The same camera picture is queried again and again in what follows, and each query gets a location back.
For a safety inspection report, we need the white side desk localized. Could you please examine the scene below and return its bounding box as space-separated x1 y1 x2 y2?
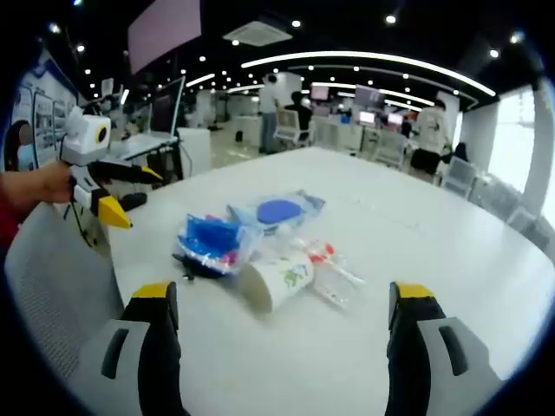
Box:
108 127 212 183

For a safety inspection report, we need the wall poster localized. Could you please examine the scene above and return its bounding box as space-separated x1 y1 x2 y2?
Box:
3 47 79 174

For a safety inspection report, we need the person's red sleeve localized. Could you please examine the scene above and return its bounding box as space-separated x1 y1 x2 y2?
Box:
0 197 21 257

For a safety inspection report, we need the clear bag with blue disc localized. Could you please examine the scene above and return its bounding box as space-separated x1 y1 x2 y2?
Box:
225 188 327 238

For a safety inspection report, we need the white paper cup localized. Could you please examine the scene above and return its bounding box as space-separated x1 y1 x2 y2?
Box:
238 250 317 314

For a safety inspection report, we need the white office chair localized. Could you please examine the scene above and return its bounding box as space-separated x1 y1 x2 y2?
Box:
272 107 311 151
441 154 478 200

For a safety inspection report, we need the black cable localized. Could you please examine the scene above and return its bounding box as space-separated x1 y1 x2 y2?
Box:
62 185 99 249

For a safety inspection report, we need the computer monitor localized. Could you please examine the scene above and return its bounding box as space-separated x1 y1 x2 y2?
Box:
149 75 186 136

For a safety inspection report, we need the hanging display screen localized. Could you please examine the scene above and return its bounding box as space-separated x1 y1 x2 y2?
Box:
127 0 203 75

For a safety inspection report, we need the black computer mouse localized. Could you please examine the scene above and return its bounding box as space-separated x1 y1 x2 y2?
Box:
117 192 148 212

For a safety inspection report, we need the grey mesh office chair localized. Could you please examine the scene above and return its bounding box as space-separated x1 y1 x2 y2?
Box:
3 202 127 387

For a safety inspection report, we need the blue plastic packet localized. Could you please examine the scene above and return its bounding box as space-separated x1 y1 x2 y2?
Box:
175 211 252 278

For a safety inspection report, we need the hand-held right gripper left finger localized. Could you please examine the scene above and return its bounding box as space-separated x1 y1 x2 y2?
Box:
68 281 191 416

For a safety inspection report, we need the person's left hand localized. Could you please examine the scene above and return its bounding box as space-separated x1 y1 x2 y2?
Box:
0 160 75 204

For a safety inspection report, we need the clear packet with orange pieces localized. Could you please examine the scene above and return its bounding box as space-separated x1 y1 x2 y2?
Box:
277 236 366 309

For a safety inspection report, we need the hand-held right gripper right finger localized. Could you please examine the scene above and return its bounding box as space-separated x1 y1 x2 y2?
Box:
384 281 513 416

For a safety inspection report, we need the black small item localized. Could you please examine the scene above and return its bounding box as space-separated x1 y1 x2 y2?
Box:
172 253 226 283

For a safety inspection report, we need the white table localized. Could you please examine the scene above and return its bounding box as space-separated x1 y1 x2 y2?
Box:
101 146 555 416

